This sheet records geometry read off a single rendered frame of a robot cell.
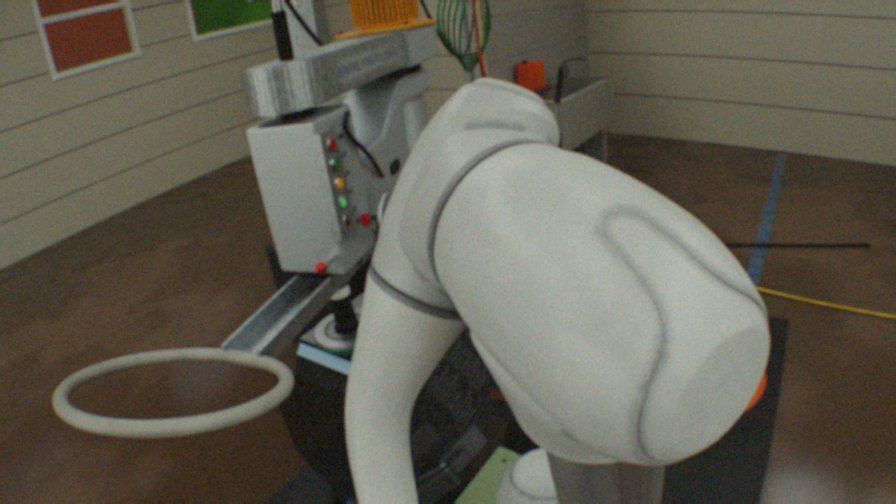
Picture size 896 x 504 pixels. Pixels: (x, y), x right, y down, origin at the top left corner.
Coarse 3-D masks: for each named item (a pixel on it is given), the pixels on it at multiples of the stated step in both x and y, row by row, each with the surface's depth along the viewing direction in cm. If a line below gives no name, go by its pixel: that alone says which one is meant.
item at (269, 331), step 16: (368, 256) 165; (304, 272) 151; (352, 272) 156; (288, 288) 144; (304, 288) 151; (320, 288) 140; (336, 288) 147; (272, 304) 137; (288, 304) 143; (304, 304) 133; (320, 304) 139; (256, 320) 130; (272, 320) 136; (288, 320) 126; (304, 320) 132; (240, 336) 124; (256, 336) 129; (272, 336) 120; (288, 336) 126; (256, 352) 115; (272, 352) 119
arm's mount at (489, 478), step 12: (492, 456) 111; (504, 456) 111; (516, 456) 110; (492, 468) 108; (504, 468) 108; (480, 480) 106; (492, 480) 106; (468, 492) 104; (480, 492) 103; (492, 492) 103
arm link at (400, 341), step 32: (384, 288) 43; (384, 320) 44; (416, 320) 43; (448, 320) 43; (384, 352) 45; (416, 352) 44; (352, 384) 48; (384, 384) 46; (416, 384) 47; (352, 416) 48; (384, 416) 47; (352, 448) 48; (384, 448) 48; (384, 480) 47
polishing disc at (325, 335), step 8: (360, 312) 172; (328, 320) 170; (320, 328) 166; (328, 328) 166; (320, 336) 162; (328, 336) 162; (336, 336) 161; (344, 336) 161; (352, 336) 161; (320, 344) 160; (328, 344) 158; (336, 344) 158; (344, 344) 157; (352, 344) 157
